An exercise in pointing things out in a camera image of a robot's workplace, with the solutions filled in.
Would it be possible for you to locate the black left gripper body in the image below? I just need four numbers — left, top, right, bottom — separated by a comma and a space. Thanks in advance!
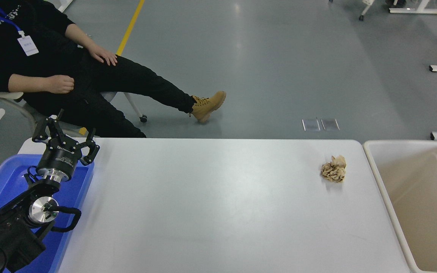
36, 136, 84, 178

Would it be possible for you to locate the tan paper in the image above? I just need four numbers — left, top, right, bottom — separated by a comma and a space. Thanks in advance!
321, 155, 347, 184

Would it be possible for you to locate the person's right hand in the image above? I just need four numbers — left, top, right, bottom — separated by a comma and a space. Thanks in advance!
45, 74, 75, 94

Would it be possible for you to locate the person's left hand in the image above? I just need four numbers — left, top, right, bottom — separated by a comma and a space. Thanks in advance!
88, 44, 118, 67

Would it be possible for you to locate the blue plastic tray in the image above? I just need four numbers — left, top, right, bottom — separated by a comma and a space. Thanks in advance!
0, 153, 95, 273

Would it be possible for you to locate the grey office chair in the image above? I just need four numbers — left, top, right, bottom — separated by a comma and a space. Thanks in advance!
0, 89, 148, 137

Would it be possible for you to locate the large pale plastic bin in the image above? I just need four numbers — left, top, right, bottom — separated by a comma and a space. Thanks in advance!
363, 140, 437, 273

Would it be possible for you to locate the white desk foot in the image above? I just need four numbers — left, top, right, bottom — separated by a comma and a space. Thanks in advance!
389, 0, 437, 15

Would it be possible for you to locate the white wheeled chair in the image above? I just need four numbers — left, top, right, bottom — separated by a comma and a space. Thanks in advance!
328, 0, 375, 21

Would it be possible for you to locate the metal floor plate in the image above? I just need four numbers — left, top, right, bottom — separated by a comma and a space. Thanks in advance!
321, 118, 340, 131
302, 119, 321, 132

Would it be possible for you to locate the blue lanyard with badge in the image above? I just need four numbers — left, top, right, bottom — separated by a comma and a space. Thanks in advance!
0, 0, 39, 57

